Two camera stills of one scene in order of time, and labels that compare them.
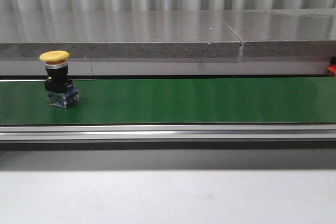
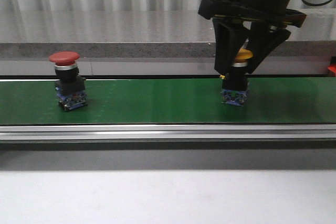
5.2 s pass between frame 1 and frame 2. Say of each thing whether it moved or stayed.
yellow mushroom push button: moved
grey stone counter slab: stayed
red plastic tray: stayed
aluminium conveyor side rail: stayed
